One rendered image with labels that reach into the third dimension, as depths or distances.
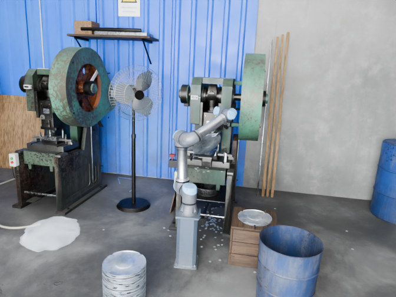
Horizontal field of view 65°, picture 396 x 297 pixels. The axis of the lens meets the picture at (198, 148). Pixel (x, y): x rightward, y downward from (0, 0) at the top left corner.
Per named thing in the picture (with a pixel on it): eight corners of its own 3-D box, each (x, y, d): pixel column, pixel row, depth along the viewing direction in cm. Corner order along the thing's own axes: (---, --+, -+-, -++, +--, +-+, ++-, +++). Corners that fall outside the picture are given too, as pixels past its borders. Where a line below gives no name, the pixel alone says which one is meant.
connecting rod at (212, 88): (216, 120, 301) (218, 84, 293) (203, 119, 303) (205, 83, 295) (218, 118, 321) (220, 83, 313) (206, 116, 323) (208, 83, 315)
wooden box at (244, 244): (274, 271, 254) (279, 232, 246) (227, 264, 260) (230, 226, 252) (271, 245, 292) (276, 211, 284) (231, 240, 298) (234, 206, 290)
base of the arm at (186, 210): (197, 217, 242) (197, 205, 240) (177, 215, 243) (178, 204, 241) (198, 209, 257) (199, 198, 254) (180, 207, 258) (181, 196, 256)
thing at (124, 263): (154, 262, 214) (154, 261, 214) (120, 283, 192) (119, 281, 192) (128, 247, 232) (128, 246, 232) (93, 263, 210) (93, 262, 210)
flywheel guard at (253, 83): (258, 149, 270) (268, 50, 250) (225, 147, 274) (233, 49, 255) (257, 129, 368) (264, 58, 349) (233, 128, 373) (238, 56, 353)
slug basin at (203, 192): (221, 200, 312) (221, 191, 309) (188, 197, 317) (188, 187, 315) (224, 188, 344) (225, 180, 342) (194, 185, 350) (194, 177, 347)
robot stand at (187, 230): (196, 270, 251) (198, 218, 240) (173, 267, 253) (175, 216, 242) (198, 257, 269) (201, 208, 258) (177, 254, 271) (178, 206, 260)
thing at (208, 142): (187, 148, 282) (187, 147, 282) (201, 157, 306) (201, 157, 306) (213, 129, 276) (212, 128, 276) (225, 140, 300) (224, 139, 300)
